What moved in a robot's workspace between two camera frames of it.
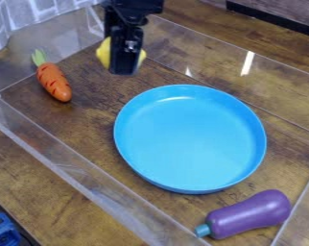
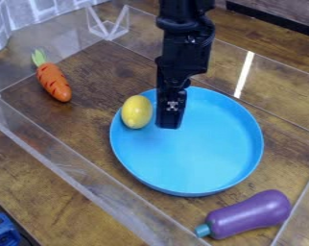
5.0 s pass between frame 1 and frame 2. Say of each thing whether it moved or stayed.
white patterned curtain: stayed
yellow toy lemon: moved
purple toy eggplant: stayed
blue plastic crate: stayed
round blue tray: stayed
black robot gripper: moved
